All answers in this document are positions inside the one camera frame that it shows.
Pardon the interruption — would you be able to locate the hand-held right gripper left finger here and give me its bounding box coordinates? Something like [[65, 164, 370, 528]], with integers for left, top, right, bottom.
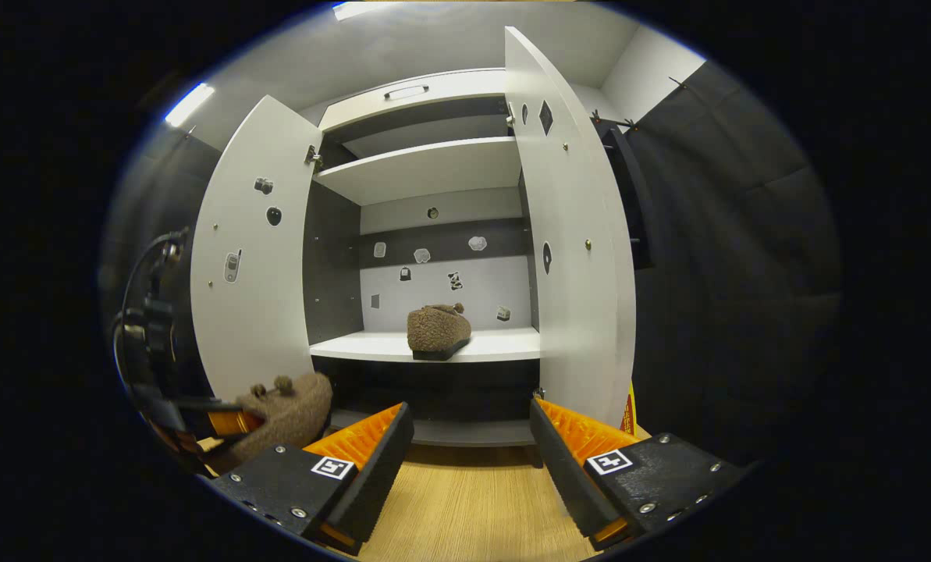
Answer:
[[211, 402, 415, 557]]

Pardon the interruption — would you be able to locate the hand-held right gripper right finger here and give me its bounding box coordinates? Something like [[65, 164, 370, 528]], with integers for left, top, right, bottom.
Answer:
[[529, 398, 747, 551]]

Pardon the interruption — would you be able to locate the brown fuzzy shoe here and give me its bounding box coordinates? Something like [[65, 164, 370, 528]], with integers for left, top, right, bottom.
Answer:
[[407, 303, 472, 361], [227, 372, 333, 469]]

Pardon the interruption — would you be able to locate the white cabinet door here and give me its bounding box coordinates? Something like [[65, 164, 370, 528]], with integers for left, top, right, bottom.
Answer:
[[190, 95, 324, 403], [504, 26, 638, 430]]

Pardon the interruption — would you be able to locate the white shoe cabinet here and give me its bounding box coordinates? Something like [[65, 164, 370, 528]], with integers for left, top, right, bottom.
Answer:
[[301, 69, 544, 447]]

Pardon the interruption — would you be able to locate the small ceiling light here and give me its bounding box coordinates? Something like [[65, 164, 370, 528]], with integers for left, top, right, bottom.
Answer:
[[165, 82, 216, 128]]

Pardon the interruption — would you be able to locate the black backdrop cloth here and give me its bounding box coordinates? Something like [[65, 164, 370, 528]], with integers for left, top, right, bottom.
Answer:
[[590, 61, 844, 469]]

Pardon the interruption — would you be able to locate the long ceiling light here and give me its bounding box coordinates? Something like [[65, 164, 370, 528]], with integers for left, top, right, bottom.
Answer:
[[332, 0, 388, 22]]

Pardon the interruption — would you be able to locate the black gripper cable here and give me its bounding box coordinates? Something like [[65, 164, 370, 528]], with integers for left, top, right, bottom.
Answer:
[[114, 230, 179, 383]]

